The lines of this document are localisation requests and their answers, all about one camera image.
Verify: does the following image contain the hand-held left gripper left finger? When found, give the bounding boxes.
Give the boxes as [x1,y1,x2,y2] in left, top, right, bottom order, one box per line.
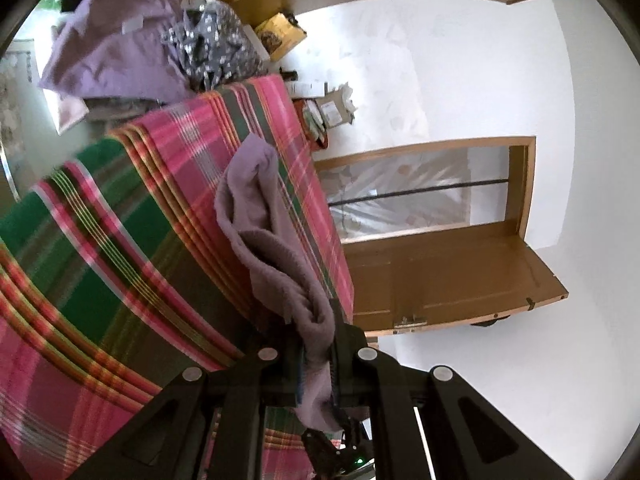
[65,339,307,480]

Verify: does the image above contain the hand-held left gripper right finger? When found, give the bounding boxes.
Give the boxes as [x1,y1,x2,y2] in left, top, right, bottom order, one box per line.
[327,299,572,480]

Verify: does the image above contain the purple fleece pants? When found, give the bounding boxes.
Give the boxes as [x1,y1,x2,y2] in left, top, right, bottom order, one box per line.
[214,134,371,434]

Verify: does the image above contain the wooden door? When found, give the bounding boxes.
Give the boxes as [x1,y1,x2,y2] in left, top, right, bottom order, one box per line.
[345,220,570,337]

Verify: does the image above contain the doorway with plastic curtain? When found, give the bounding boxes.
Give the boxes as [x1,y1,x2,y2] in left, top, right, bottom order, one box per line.
[312,136,537,246]

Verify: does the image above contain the plaid bed sheet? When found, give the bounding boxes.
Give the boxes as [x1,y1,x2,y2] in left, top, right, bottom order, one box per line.
[0,74,356,480]

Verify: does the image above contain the red storage box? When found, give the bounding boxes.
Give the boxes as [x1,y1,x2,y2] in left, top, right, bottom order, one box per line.
[295,97,329,151]

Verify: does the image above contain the brown cardboard box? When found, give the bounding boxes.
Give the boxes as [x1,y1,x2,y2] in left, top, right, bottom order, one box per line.
[315,85,357,129]

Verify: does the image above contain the white carton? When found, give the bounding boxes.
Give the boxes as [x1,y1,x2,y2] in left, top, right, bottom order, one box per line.
[287,80,331,98]

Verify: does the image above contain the grey floral cloth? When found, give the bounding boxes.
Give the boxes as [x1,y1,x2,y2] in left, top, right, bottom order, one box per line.
[162,0,268,93]

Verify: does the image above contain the yellow cardboard box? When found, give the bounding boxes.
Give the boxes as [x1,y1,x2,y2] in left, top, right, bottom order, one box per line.
[255,12,307,61]

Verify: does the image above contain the lilac bedding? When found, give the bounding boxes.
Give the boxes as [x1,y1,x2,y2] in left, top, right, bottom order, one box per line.
[37,0,201,106]

